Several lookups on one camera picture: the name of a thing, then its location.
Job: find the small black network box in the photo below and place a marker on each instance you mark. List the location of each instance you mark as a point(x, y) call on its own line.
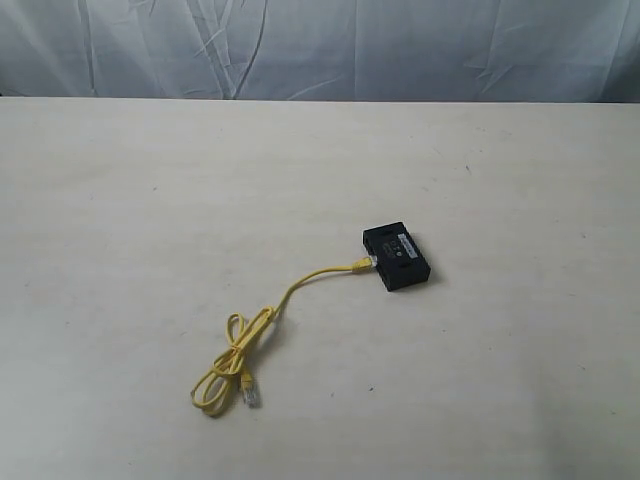
point(398, 260)

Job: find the white backdrop curtain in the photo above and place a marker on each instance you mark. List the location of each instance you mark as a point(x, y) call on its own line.
point(485, 51)

